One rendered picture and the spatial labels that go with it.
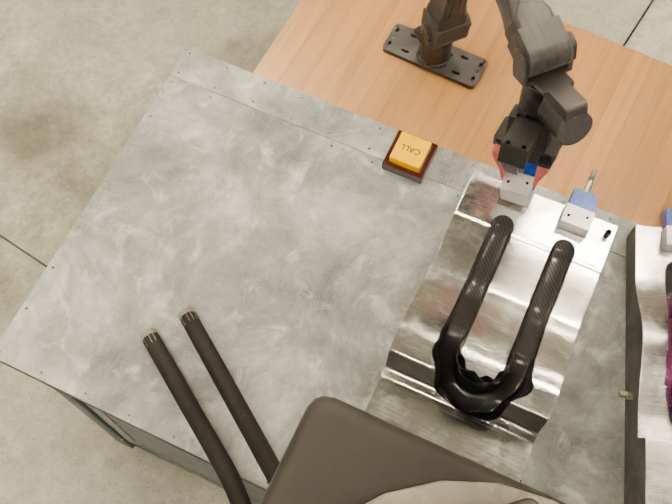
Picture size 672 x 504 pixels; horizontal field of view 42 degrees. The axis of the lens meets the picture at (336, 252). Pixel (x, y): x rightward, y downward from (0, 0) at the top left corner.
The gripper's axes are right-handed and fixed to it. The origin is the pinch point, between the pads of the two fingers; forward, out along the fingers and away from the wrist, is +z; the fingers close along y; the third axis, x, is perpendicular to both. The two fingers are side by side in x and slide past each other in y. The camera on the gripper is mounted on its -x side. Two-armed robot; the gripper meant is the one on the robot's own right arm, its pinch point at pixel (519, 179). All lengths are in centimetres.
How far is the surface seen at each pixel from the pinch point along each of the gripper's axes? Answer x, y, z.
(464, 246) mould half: -9.6, -4.8, 9.6
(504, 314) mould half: -17.5, 5.7, 13.1
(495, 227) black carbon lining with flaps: -4.3, -1.4, 8.0
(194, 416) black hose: -51, -33, 24
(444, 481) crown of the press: -102, 18, -74
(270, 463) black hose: -54, -17, 22
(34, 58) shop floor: 55, -163, 60
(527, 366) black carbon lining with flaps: -25.1, 12.2, 14.1
